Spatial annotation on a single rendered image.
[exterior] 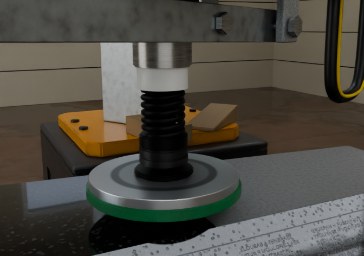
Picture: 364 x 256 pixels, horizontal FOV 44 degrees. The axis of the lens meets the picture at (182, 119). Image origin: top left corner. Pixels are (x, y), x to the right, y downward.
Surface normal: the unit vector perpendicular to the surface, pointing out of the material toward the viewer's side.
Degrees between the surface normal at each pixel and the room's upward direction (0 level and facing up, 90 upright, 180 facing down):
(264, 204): 0
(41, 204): 0
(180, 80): 90
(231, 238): 45
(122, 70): 90
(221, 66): 90
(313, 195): 0
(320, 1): 90
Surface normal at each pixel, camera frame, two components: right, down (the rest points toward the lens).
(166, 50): 0.17, 0.20
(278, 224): 0.31, -0.57
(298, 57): -0.90, 0.09
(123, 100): -0.57, 0.17
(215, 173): 0.00, -0.98
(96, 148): -0.34, 0.19
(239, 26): 0.75, 0.13
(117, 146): 0.43, 0.18
